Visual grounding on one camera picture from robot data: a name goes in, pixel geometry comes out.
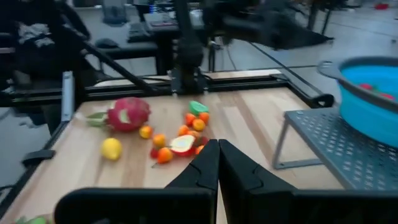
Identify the blue collapsible colander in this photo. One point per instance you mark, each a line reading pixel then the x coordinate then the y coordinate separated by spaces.
pixel 367 121

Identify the black computer mouse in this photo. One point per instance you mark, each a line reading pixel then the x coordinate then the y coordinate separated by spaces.
pixel 106 43

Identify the small orange pear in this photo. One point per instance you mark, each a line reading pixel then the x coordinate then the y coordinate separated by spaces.
pixel 164 155

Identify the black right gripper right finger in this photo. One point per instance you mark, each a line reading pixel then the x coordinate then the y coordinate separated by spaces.
pixel 236 174

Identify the pink dragon fruit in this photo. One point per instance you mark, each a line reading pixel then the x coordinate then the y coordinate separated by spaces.
pixel 129 113

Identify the yellow lemon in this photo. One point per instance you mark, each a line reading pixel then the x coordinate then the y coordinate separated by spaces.
pixel 111 148

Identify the silver aluminium extrusion post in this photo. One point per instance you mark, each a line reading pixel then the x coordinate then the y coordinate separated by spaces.
pixel 67 96

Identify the grey perforated metal shelf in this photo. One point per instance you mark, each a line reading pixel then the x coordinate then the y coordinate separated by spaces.
pixel 326 140

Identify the person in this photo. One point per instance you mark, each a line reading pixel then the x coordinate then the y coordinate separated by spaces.
pixel 37 56

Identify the green kiwi half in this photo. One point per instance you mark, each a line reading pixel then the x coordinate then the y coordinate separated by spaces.
pixel 35 220

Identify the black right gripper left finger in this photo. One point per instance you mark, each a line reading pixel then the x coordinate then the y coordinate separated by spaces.
pixel 205 174

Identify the grey desk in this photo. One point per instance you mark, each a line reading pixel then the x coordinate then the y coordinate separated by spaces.
pixel 133 51

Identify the small orange peach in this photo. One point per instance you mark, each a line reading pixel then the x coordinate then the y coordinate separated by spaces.
pixel 204 117
pixel 199 149
pixel 145 132
pixel 189 119
pixel 159 140
pixel 183 130
pixel 199 125
pixel 194 134

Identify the green avocado half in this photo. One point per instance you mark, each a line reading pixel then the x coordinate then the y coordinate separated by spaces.
pixel 198 107

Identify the black keyboard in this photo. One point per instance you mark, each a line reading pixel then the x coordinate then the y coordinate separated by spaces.
pixel 138 32

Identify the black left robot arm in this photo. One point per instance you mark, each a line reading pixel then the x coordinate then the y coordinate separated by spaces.
pixel 189 53

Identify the black table clamp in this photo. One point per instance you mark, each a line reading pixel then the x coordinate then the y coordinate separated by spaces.
pixel 37 158
pixel 323 100

